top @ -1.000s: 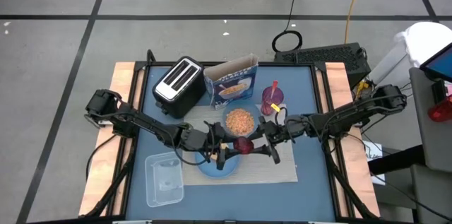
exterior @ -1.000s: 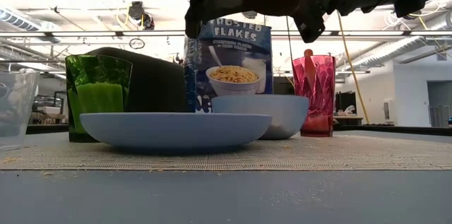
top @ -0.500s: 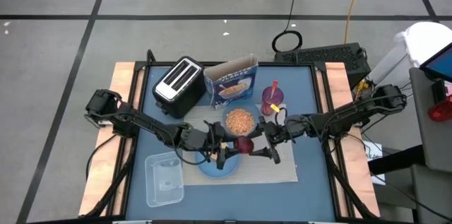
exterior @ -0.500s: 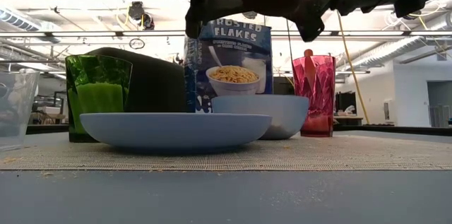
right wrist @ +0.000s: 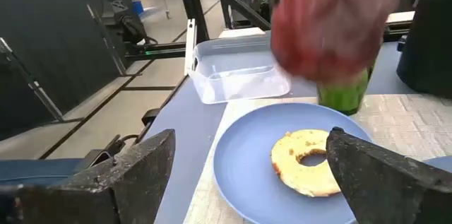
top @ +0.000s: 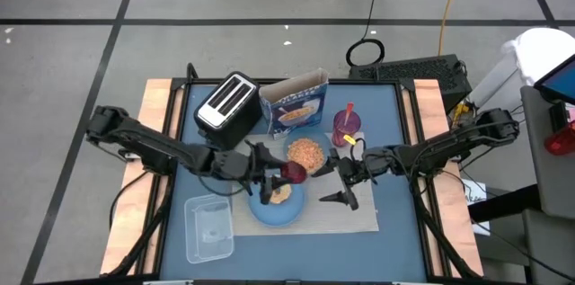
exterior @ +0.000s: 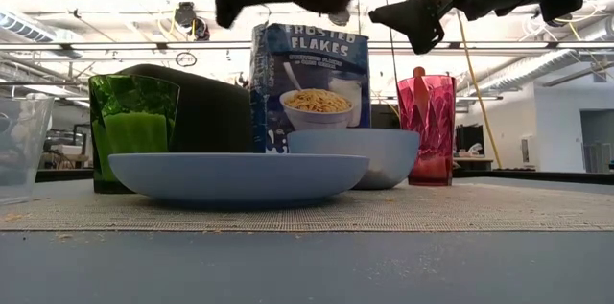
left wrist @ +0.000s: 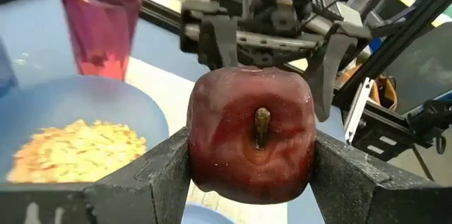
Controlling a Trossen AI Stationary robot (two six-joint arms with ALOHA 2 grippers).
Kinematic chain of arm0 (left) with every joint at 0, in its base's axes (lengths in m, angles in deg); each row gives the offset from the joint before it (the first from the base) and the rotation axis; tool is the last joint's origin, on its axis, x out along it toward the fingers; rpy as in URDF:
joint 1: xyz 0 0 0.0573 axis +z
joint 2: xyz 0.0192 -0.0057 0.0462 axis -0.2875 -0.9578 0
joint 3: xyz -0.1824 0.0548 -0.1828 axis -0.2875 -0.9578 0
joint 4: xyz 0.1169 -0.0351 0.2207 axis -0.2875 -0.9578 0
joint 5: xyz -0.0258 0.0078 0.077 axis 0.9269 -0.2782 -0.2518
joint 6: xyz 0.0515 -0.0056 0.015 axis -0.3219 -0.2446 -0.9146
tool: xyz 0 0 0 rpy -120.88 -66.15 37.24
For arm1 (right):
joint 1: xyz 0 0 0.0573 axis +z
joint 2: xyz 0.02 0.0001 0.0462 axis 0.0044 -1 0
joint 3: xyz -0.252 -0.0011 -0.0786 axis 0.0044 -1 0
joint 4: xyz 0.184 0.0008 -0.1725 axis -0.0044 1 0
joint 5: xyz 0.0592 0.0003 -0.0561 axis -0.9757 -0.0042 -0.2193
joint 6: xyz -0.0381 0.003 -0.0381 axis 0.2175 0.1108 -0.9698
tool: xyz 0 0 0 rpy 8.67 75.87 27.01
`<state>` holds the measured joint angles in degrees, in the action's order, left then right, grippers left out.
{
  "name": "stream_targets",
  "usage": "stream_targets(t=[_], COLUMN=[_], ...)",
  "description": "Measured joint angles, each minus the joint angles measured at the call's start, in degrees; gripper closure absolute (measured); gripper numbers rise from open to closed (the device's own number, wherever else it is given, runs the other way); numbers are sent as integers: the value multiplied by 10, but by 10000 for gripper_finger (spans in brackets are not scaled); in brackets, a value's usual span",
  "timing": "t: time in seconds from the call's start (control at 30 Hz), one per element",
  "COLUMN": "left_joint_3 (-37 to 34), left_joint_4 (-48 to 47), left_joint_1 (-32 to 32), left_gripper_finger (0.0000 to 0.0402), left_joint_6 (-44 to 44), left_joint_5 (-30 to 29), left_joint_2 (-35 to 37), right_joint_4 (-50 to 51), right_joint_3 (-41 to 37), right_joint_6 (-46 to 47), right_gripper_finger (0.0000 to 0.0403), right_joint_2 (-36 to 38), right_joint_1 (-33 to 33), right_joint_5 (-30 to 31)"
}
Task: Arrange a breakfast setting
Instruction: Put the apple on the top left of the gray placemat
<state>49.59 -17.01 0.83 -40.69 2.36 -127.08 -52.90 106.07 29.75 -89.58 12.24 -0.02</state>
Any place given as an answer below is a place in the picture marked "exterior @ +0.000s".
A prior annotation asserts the orange plastic spoon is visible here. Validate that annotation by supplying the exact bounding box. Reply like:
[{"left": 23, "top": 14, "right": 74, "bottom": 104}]
[{"left": 412, "top": 65, "right": 431, "bottom": 108}]

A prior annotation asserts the blue frosted flakes cereal box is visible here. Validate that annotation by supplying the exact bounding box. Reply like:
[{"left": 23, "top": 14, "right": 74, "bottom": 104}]
[{"left": 248, "top": 22, "right": 372, "bottom": 154}]

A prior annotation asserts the pink faceted tumbler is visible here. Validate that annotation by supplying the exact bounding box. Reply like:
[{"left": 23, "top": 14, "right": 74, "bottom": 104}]
[{"left": 396, "top": 73, "right": 458, "bottom": 187}]

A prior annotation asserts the blue bowl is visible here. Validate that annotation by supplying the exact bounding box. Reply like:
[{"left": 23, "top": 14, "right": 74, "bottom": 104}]
[{"left": 286, "top": 128, "right": 421, "bottom": 191}]

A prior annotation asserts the black toaster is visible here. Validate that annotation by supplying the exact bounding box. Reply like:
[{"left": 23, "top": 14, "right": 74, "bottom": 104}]
[{"left": 117, "top": 62, "right": 256, "bottom": 154}]

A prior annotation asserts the black monitor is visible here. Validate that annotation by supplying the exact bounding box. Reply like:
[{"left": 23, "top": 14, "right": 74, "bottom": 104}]
[{"left": 455, "top": 124, "right": 486, "bottom": 156}]

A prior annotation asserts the blue plate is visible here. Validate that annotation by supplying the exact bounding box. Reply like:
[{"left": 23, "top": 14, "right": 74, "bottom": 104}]
[{"left": 107, "top": 152, "right": 370, "bottom": 202}]

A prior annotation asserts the green glass tumbler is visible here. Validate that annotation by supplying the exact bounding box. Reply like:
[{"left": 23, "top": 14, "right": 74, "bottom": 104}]
[{"left": 88, "top": 73, "right": 181, "bottom": 194}]

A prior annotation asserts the beige woven placemat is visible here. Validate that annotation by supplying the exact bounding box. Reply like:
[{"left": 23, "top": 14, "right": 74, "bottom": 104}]
[{"left": 0, "top": 180, "right": 614, "bottom": 233}]

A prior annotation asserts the black equipment rack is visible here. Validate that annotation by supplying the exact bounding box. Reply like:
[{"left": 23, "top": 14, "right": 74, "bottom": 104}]
[{"left": 40, "top": 123, "right": 92, "bottom": 170}]

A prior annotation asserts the clear plastic container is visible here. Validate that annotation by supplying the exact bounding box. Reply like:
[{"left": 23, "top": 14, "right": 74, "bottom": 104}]
[{"left": 0, "top": 92, "right": 56, "bottom": 205}]

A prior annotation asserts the black hanging cable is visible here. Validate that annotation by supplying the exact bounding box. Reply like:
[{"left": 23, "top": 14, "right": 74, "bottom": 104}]
[{"left": 380, "top": 0, "right": 402, "bottom": 100}]

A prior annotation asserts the ceiling cord reel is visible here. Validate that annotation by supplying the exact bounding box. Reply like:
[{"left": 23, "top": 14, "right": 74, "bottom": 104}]
[{"left": 172, "top": 0, "right": 211, "bottom": 41}]

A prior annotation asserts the yellow hanging cable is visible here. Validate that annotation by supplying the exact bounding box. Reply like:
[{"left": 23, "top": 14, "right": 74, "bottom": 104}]
[{"left": 455, "top": 9, "right": 503, "bottom": 170}]

